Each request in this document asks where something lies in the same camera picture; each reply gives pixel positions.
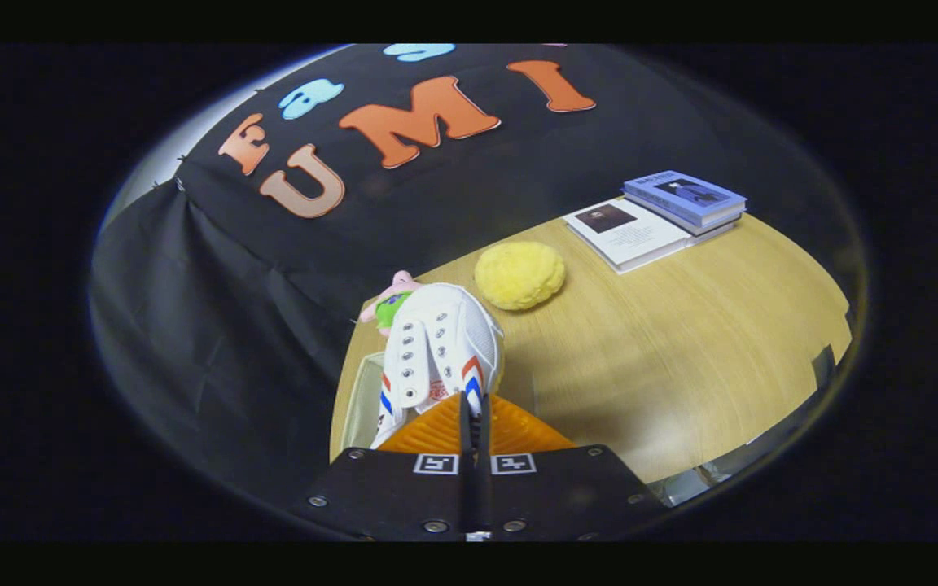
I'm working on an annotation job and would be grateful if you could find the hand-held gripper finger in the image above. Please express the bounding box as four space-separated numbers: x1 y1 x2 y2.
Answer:
477 393 669 542
290 393 478 542

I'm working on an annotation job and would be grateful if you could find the white striped sneaker shoe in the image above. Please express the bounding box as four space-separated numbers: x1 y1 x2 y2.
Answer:
369 282 507 451

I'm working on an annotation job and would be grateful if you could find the pink and green plush toy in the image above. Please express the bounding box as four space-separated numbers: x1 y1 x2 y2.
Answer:
357 269 423 331

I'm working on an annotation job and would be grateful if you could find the yellow round plush cushion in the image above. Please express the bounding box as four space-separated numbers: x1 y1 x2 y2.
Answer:
472 240 568 313

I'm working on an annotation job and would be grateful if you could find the white book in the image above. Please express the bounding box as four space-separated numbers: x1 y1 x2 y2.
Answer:
562 197 695 276

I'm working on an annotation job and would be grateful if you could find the black backdrop cloth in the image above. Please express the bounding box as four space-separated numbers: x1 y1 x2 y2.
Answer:
90 43 840 493

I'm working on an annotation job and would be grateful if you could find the blue book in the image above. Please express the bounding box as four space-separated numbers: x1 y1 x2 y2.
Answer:
621 168 749 238

